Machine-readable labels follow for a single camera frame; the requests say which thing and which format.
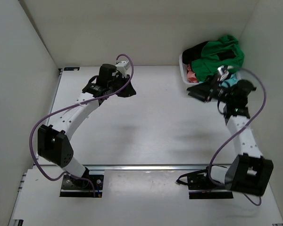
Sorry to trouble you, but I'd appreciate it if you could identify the teal t shirt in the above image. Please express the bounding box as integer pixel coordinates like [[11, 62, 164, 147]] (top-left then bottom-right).
[[220, 78, 238, 88]]

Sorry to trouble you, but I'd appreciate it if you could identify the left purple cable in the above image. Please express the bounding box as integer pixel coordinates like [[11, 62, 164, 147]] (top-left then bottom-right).
[[29, 54, 134, 197]]

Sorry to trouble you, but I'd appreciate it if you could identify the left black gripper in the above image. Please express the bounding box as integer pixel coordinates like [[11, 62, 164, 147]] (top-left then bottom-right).
[[110, 73, 137, 96]]

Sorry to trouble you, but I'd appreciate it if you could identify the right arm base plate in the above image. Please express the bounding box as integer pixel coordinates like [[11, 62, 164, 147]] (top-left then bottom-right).
[[176, 169, 233, 200]]

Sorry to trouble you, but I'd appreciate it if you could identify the green t shirt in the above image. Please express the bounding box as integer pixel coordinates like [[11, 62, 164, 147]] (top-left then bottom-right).
[[186, 35, 244, 82]]

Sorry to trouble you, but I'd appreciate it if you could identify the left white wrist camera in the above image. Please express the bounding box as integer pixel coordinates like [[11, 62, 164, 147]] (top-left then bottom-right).
[[116, 61, 131, 71]]

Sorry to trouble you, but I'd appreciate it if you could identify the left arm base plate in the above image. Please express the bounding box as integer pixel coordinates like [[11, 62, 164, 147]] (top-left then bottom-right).
[[59, 173, 104, 198]]

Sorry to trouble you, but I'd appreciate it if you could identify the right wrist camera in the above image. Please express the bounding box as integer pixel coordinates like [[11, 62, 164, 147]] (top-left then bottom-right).
[[217, 65, 234, 81]]

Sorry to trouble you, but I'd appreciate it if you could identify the black t shirt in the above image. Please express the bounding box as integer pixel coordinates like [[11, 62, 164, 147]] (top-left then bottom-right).
[[182, 41, 208, 65]]

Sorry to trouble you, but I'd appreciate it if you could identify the pink t shirt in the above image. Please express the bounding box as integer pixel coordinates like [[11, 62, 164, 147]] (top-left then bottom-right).
[[187, 65, 198, 83]]

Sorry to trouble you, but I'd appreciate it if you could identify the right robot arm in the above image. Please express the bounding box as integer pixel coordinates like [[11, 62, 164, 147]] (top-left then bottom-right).
[[187, 78, 274, 197]]

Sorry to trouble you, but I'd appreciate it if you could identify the white plastic basket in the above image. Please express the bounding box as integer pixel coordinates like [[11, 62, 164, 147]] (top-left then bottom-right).
[[179, 54, 240, 87]]

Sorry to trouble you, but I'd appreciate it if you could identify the aluminium table rail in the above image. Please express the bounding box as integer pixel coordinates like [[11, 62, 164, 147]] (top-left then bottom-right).
[[33, 164, 210, 171]]

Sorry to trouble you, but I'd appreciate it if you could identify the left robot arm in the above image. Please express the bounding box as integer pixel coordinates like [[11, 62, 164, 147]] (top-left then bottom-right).
[[38, 61, 136, 187]]

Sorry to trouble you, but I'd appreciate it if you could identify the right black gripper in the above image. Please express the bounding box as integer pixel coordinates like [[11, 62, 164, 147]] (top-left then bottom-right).
[[187, 74, 234, 104]]

